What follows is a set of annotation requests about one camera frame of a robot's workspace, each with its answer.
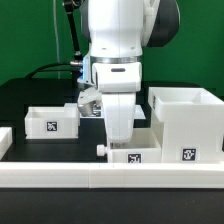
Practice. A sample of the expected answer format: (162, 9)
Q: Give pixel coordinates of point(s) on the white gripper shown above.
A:
(115, 88)

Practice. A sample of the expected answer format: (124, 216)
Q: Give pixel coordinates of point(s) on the white front drawer tray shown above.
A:
(143, 148)

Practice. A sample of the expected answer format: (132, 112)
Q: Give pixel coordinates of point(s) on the white drawer tray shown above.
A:
(52, 122)
(143, 148)

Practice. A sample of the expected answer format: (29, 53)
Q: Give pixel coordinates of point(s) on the white drawer cabinet box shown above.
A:
(188, 124)

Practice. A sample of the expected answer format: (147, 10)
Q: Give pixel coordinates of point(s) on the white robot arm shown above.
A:
(118, 31)

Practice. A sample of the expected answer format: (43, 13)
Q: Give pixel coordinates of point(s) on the white base tag plate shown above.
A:
(99, 114)

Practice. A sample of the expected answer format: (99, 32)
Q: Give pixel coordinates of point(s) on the white front fence wall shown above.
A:
(110, 175)

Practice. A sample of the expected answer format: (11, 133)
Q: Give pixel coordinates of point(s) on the white fence wall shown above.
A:
(5, 140)
(110, 175)

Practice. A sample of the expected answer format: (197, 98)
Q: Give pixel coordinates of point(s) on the white left fence wall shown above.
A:
(5, 140)

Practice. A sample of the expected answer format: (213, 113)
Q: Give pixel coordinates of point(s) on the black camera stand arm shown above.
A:
(70, 6)

